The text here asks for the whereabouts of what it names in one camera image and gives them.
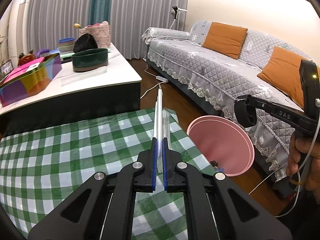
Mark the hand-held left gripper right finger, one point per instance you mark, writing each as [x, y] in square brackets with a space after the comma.
[165, 165]

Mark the grey quilted sofa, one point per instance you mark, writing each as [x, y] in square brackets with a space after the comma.
[200, 62]

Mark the dark patterned wrapper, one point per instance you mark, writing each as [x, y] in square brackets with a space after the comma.
[217, 166]

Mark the teal curtain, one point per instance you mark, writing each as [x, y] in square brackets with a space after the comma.
[101, 2]

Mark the pink plastic bin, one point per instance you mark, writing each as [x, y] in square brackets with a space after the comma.
[220, 145]

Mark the blue plastic bowl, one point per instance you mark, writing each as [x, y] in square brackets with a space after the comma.
[54, 52]

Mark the stack of coloured bowls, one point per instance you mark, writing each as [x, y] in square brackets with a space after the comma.
[66, 43]

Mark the person's right hand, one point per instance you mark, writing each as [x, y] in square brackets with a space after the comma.
[295, 155]

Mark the purple plastic item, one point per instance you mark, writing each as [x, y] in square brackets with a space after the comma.
[43, 51]

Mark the dark green round tin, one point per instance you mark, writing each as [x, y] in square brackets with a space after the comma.
[90, 58]

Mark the green checked tablecloth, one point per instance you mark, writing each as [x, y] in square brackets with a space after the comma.
[75, 150]

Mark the white standing air conditioner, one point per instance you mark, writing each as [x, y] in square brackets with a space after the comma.
[18, 25]

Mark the white floor lamp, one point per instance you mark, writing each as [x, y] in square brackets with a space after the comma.
[175, 11]

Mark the pink lace basket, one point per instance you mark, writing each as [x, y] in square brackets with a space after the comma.
[101, 36]

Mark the small photo frame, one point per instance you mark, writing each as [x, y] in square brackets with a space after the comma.
[6, 67]

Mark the thin potted plant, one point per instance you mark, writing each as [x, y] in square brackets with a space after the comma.
[2, 47]

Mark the grey pleated curtain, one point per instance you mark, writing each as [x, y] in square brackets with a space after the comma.
[57, 10]
[150, 5]

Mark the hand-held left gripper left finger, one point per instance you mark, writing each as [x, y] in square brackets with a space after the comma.
[154, 165]

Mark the light green flat board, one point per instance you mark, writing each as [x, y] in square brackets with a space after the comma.
[66, 55]

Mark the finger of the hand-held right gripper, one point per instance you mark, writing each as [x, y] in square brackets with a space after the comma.
[243, 112]

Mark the translucent plastic sheet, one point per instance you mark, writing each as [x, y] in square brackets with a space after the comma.
[82, 77]

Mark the white top coffee table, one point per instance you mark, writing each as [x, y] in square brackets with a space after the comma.
[100, 85]

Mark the multicoloured gift box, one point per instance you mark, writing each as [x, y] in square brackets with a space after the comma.
[30, 85]

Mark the yellow artificial flower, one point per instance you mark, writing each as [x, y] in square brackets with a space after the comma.
[77, 26]

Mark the orange cushion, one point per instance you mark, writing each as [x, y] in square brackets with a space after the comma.
[223, 40]
[282, 75]

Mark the red teapot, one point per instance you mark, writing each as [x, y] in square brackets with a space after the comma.
[26, 60]

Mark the white power strip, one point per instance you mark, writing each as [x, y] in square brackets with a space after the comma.
[162, 78]

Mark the black hat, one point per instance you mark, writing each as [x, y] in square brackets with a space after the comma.
[85, 42]

